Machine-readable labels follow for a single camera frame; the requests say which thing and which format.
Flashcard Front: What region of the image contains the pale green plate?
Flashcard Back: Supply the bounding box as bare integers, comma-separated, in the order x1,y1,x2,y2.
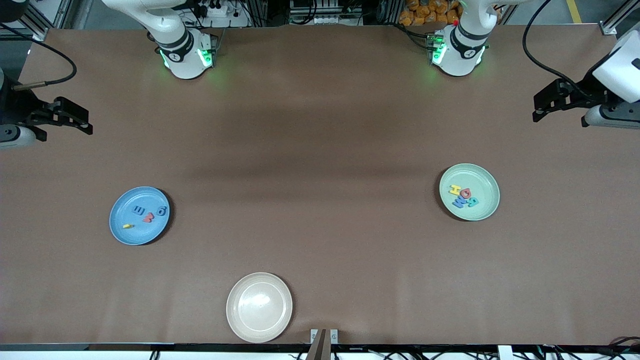
439,163,501,222

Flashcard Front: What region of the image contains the blue plate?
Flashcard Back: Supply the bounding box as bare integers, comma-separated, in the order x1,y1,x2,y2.
109,186,171,246

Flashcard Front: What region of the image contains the orange toy pile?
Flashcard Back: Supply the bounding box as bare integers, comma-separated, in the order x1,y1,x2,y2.
398,0,463,27

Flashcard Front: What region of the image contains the white power strip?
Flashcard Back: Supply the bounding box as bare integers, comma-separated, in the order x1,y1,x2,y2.
192,0,251,29

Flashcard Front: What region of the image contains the beige plate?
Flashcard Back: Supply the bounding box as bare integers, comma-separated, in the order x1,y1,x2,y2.
226,272,294,344

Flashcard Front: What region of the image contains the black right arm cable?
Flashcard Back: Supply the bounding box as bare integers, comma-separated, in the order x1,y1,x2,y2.
0,24,78,92

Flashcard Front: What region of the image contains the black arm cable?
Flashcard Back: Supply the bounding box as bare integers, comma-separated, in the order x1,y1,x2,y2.
0,24,78,92
522,0,598,97

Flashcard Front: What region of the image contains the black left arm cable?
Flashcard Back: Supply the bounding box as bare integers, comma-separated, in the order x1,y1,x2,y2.
522,0,598,97

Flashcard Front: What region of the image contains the metal bracket with wooden post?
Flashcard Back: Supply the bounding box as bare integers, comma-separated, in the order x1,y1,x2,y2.
310,328,339,360

